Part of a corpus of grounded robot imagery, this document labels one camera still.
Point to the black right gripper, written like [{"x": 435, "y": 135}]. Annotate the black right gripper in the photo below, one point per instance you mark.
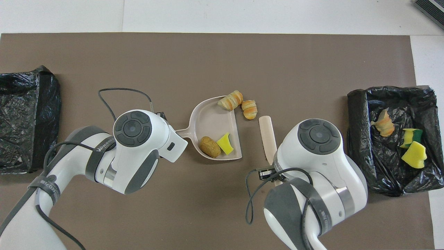
[{"x": 267, "y": 173}]

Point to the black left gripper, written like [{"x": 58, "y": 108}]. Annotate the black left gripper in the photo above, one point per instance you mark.
[{"x": 161, "y": 115}]

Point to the beige hand brush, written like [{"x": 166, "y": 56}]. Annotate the beige hand brush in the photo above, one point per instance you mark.
[{"x": 267, "y": 135}]

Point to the beige plastic dustpan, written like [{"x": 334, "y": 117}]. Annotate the beige plastic dustpan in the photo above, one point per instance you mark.
[{"x": 211, "y": 121}]

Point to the triangular green yellow sponge piece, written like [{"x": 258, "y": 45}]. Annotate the triangular green yellow sponge piece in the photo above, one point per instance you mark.
[{"x": 225, "y": 144}]

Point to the brown toy potato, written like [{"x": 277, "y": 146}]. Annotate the brown toy potato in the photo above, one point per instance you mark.
[{"x": 210, "y": 147}]

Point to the small yellow bread chunk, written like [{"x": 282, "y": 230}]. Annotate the small yellow bread chunk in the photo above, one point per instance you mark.
[{"x": 249, "y": 109}]

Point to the large yellow bread chunk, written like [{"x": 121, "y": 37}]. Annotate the large yellow bread chunk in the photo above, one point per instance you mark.
[{"x": 230, "y": 101}]

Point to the orange toy croissant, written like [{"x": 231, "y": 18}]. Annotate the orange toy croissant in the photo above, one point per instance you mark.
[{"x": 385, "y": 125}]

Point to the plain yellow sponge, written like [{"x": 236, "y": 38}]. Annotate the plain yellow sponge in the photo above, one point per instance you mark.
[{"x": 414, "y": 156}]

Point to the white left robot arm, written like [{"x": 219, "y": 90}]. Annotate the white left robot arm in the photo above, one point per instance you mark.
[{"x": 159, "y": 139}]

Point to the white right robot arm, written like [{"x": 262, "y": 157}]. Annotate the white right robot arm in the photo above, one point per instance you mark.
[{"x": 329, "y": 166}]

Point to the black bag lined bin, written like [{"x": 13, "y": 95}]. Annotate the black bag lined bin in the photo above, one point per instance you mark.
[
  {"x": 360, "y": 114},
  {"x": 20, "y": 121}
]

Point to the brown table mat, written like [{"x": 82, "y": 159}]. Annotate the brown table mat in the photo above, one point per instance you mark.
[{"x": 173, "y": 62}]

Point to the grey ribbed device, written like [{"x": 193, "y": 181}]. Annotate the grey ribbed device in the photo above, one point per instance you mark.
[{"x": 432, "y": 8}]

